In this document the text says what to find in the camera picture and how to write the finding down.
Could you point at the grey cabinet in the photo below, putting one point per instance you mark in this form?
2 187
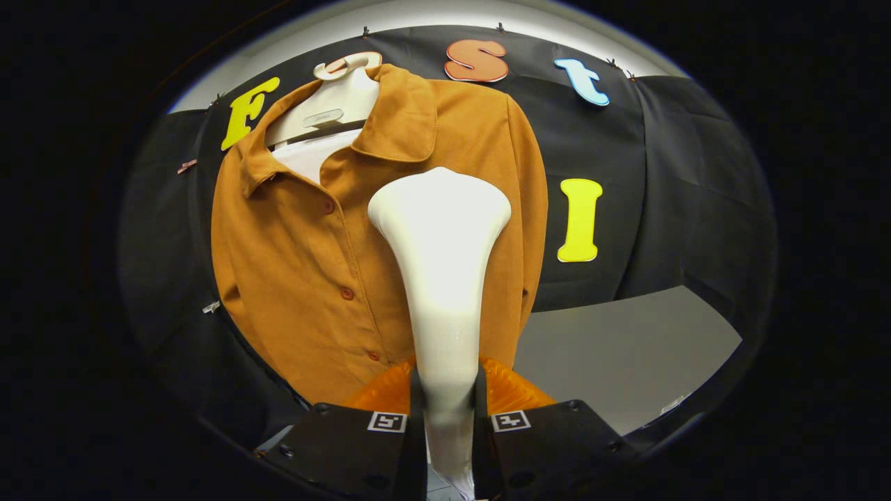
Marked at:
626 348

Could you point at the silver clip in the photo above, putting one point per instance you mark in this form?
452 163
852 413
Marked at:
211 306

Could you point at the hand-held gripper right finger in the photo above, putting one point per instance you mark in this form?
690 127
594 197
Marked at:
482 452

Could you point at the copper clip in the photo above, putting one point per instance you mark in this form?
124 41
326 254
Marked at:
186 165

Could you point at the white mannequin torso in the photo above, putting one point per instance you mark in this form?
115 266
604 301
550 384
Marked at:
334 97

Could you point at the orange button-up shirt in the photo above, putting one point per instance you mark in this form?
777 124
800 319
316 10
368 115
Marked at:
299 278

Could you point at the black backdrop cloth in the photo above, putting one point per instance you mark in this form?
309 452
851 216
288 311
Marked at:
661 174

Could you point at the row of black cloth clips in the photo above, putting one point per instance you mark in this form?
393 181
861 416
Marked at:
364 32

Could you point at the white garment steamer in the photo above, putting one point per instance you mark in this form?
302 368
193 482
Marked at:
442 278

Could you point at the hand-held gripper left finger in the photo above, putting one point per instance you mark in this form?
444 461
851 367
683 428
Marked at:
418 452

